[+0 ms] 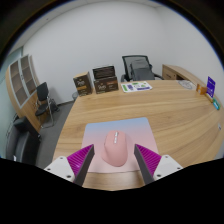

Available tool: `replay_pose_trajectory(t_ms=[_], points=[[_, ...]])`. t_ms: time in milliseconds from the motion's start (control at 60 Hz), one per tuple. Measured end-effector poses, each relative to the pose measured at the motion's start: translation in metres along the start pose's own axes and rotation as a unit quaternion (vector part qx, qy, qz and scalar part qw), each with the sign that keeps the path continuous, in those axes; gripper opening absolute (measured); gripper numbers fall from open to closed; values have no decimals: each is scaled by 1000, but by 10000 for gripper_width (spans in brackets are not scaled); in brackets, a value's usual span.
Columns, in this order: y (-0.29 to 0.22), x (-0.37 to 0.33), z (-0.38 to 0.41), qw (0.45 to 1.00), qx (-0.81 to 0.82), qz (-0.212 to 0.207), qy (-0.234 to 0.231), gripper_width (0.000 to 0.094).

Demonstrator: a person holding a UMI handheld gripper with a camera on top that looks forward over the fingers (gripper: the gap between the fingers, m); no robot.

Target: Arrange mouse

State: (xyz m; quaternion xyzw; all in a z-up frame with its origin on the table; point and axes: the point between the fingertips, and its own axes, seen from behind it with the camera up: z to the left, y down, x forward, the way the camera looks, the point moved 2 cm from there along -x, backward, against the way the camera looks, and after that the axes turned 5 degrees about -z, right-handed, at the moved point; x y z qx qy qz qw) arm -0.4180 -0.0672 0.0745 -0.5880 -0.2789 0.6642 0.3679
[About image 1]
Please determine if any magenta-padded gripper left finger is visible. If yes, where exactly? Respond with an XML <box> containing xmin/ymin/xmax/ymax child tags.
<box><xmin>44</xmin><ymin>143</ymin><xmax>96</xmax><ymax>186</ymax></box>

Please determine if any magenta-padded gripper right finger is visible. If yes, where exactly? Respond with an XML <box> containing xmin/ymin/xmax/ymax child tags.
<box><xmin>133</xmin><ymin>143</ymin><xmax>184</xmax><ymax>185</ymax></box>

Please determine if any pink computer mouse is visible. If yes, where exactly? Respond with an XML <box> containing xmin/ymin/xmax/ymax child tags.
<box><xmin>101</xmin><ymin>129</ymin><xmax>129</xmax><ymax>168</ymax></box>

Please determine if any pink-blue gradient mouse pad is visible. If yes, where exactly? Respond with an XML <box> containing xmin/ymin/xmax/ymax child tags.
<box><xmin>80</xmin><ymin>116</ymin><xmax>160</xmax><ymax>174</ymax></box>

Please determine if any black armchair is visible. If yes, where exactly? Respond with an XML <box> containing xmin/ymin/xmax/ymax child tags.
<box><xmin>4</xmin><ymin>115</ymin><xmax>43</xmax><ymax>166</ymax></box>

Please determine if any black visitor chair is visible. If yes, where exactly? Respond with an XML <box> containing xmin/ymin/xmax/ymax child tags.
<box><xmin>34</xmin><ymin>81</ymin><xmax>60</xmax><ymax>129</ymax></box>

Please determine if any colourful printed leaflet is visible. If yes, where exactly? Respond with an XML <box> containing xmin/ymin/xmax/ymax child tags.
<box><xmin>120</xmin><ymin>80</ymin><xmax>154</xmax><ymax>94</ymax></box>

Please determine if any tall brown cardboard box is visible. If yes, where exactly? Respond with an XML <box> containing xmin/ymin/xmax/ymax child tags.
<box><xmin>72</xmin><ymin>71</ymin><xmax>94</xmax><ymax>98</ymax></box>

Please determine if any round grey-white disc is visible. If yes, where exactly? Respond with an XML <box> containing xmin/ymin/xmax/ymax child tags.
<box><xmin>177</xmin><ymin>79</ymin><xmax>197</xmax><ymax>90</ymax></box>

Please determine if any small tan box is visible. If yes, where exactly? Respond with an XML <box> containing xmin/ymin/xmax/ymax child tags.
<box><xmin>203</xmin><ymin>93</ymin><xmax>215</xmax><ymax>103</ymax></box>

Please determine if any green packet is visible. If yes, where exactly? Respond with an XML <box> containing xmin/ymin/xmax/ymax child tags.
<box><xmin>212</xmin><ymin>98</ymin><xmax>222</xmax><ymax>111</ymax></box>

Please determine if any orange-brown box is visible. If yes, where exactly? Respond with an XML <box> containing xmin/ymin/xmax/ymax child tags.
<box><xmin>195</xmin><ymin>83</ymin><xmax>208</xmax><ymax>96</ymax></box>

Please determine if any black flat box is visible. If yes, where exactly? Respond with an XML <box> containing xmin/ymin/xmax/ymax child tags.
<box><xmin>92</xmin><ymin>65</ymin><xmax>117</xmax><ymax>80</ymax></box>

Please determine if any wooden side cabinet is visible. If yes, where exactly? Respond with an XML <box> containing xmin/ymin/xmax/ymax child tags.
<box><xmin>161</xmin><ymin>63</ymin><xmax>209</xmax><ymax>86</ymax></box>

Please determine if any grey mesh office chair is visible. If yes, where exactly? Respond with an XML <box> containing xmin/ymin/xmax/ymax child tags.
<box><xmin>119</xmin><ymin>54</ymin><xmax>165</xmax><ymax>83</ymax></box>

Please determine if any wooden shelf unit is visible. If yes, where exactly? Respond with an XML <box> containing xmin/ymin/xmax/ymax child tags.
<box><xmin>4</xmin><ymin>54</ymin><xmax>43</xmax><ymax>133</ymax></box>

